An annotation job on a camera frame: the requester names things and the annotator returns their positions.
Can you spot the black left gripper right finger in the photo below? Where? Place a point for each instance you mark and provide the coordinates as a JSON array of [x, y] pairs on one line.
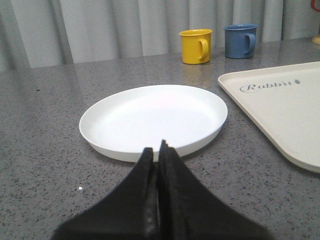
[[189, 211]]

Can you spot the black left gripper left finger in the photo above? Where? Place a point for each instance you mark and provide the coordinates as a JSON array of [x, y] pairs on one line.
[[129, 212]]

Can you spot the white round plate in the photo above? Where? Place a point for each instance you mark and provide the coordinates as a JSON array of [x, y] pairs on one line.
[[122, 125]]

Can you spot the cream rabbit serving tray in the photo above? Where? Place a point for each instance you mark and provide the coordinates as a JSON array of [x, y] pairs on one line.
[[284, 102]]

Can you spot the yellow enamel mug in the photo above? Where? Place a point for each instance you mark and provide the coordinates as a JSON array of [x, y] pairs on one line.
[[196, 46]]

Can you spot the blue enamel mug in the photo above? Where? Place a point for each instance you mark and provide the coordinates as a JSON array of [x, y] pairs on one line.
[[240, 40]]

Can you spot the grey pleated curtain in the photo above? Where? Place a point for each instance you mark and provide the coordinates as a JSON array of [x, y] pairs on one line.
[[42, 33]]

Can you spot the wooden mug tree stand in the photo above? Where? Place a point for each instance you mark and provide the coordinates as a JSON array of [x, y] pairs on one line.
[[316, 40]]

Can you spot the red enamel mug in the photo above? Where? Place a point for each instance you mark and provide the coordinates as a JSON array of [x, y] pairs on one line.
[[315, 5]]

